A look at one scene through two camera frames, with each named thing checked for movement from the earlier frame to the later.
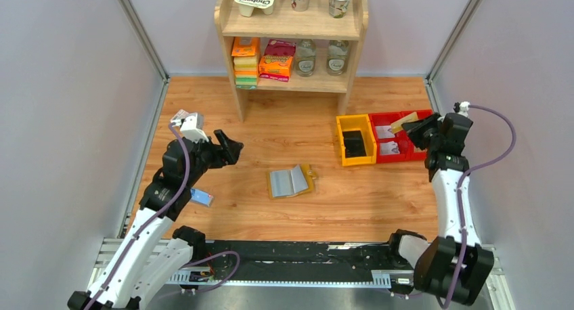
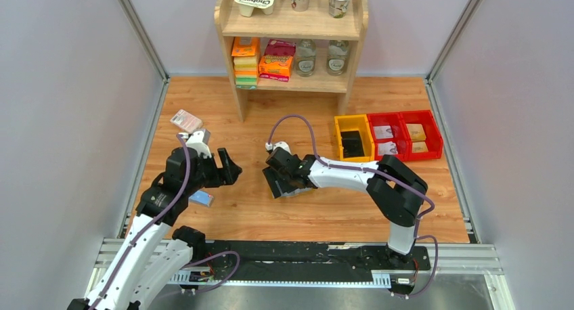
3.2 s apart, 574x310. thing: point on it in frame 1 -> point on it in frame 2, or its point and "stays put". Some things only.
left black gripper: [218, 149] -> [217, 171]
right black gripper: [424, 131] -> [281, 174]
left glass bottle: [306, 57] stays put
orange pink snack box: [276, 63] stays put
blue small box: [202, 197] stays put
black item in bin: [354, 144] stays put
